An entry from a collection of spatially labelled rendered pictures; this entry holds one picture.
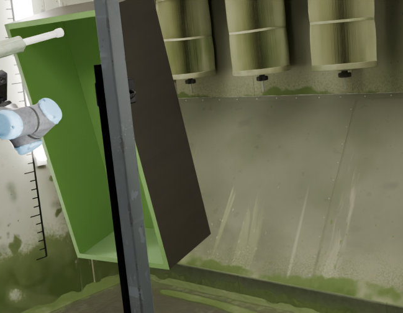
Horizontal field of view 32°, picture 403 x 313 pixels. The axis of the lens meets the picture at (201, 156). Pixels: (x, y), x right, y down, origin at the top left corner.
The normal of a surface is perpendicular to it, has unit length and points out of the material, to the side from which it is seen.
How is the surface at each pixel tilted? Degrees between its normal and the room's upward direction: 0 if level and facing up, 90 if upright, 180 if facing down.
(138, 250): 90
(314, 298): 90
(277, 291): 91
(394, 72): 90
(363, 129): 57
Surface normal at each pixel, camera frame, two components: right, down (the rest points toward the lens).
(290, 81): -0.66, 0.18
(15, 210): 0.74, 0.04
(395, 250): -0.61, -0.38
